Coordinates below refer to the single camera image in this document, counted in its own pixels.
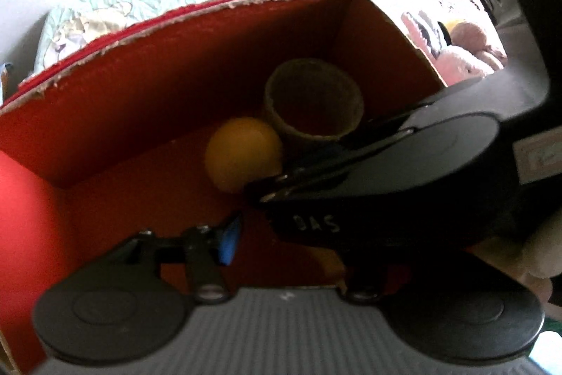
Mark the wooden gourd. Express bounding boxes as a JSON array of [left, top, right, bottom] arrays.
[[205, 117, 282, 194]]

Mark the person's hand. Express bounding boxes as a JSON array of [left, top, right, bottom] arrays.
[[471, 212, 561, 305]]

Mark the pink plush rabbit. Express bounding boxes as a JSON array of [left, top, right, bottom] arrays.
[[401, 11, 508, 86]]

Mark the large red cardboard box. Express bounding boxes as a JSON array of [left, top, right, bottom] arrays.
[[1, 0, 444, 374]]

